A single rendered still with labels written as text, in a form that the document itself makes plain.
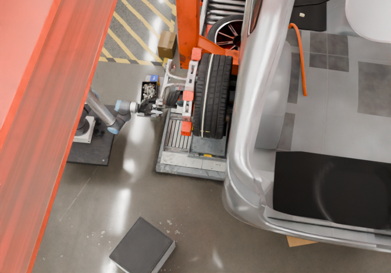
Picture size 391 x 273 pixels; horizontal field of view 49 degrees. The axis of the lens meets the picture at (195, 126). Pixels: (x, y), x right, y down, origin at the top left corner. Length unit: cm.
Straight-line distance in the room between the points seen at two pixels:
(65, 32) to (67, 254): 311
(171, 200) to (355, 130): 169
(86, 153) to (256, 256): 171
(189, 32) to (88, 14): 255
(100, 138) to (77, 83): 302
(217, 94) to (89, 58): 218
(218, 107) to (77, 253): 179
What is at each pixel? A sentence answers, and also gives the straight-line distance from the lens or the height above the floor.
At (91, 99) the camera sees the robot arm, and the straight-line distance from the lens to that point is 328.
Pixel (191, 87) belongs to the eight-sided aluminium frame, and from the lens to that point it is 309.
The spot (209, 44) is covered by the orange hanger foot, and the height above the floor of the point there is 79.
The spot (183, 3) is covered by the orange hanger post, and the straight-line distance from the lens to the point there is 328.
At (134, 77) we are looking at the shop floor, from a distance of 455.
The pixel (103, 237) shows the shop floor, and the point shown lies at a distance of 390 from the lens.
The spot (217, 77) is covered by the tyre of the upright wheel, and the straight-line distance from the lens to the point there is 308.
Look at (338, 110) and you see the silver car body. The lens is 328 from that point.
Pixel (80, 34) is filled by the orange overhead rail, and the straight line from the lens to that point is 96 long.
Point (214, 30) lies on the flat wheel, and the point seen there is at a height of 50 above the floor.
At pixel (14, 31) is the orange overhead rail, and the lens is 69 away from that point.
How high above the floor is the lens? 371
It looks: 62 degrees down
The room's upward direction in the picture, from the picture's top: straight up
